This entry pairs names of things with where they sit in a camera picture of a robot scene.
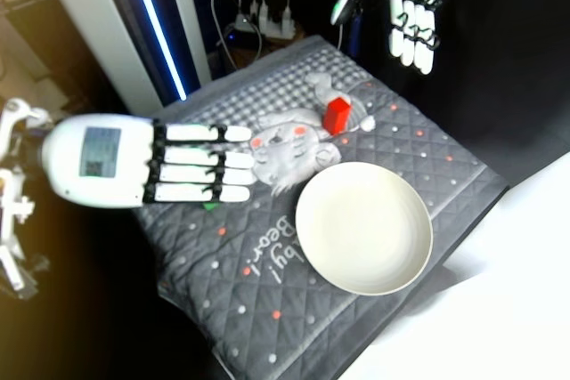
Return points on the blue light strip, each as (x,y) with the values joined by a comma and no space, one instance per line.
(156,28)

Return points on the cream round plate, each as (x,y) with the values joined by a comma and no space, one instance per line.
(363,228)

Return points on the red block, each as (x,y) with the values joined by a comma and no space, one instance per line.
(336,116)

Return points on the narrow white post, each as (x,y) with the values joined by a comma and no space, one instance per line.
(189,19)

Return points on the white power strip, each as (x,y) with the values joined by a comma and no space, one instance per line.
(278,30)

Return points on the wide white post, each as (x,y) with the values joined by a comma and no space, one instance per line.
(93,19)

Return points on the grey quilt with bear print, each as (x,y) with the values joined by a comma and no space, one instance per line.
(249,291)

